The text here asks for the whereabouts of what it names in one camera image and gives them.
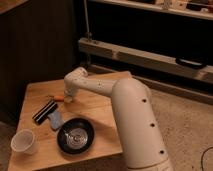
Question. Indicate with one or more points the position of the translucent gripper tip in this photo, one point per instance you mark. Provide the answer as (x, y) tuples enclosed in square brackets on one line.
[(68, 99)]

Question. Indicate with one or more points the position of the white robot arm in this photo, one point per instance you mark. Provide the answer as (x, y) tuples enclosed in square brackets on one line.
[(141, 141)]

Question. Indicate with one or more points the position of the black round bowl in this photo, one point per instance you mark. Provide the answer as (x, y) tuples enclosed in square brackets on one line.
[(75, 136)]

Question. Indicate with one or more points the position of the white plastic cup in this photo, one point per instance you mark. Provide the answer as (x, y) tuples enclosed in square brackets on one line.
[(24, 142)]

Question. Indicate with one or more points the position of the long wooden shelf beam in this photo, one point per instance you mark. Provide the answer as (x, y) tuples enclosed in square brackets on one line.
[(144, 59)]

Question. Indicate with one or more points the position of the black handle on beam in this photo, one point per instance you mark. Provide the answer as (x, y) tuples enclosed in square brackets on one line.
[(190, 64)]

